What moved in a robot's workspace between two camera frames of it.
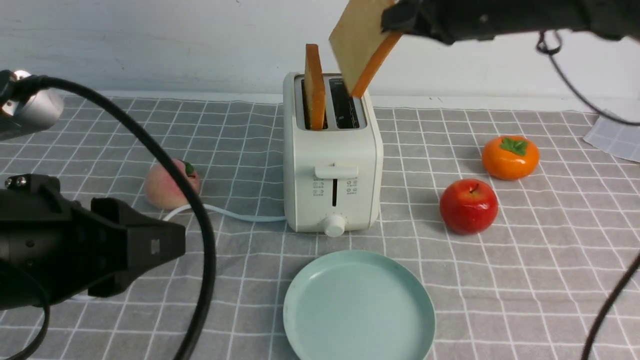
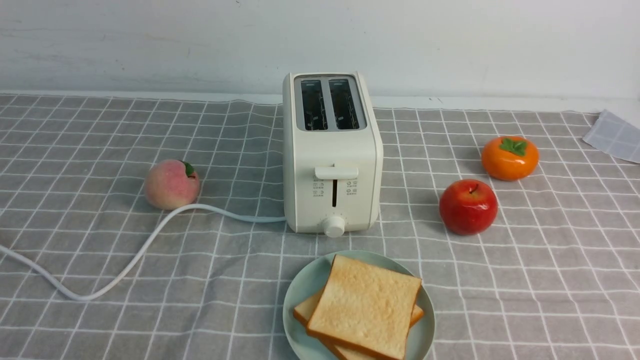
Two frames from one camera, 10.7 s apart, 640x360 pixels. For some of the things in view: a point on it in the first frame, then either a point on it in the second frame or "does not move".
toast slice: x=315 y=95 to x=367 y=305
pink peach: x=161 y=190 does not move
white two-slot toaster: x=333 y=177 does not move
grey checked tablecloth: x=520 y=226 does not move
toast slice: x=359 y=44 to x=345 y=350
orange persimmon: x=510 y=158 does not move
